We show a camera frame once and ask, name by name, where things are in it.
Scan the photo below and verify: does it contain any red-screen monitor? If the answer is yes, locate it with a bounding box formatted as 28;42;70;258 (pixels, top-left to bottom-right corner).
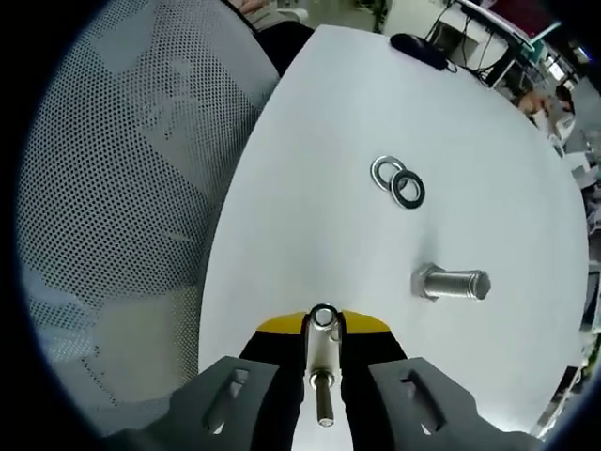
511;0;564;43

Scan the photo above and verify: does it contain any small metal washer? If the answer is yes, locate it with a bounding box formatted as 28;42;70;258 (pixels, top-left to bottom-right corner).
308;303;337;331

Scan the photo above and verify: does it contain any black rounded object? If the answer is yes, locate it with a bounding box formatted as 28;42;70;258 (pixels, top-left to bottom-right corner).
389;32;459;74

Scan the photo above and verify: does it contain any large threaded stud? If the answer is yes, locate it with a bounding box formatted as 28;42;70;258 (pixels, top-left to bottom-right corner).
410;263;492;303

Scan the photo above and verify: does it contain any white office desk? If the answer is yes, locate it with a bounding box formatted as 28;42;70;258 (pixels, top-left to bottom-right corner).
424;0;536;90

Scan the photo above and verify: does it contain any small threaded stud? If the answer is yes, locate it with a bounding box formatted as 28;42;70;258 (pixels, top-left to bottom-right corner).
305;304;340;428

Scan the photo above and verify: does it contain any grey mesh office chair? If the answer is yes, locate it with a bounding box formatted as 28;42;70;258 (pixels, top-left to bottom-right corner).
16;0;283;443

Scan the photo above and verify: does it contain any person's grey clothing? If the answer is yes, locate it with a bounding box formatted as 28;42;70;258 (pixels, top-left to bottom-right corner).
253;2;306;32

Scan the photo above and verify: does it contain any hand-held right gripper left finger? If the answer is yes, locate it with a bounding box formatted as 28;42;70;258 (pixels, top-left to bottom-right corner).
100;310;312;451

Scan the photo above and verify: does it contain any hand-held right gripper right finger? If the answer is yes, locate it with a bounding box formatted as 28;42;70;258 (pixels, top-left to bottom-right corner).
338;308;546;451

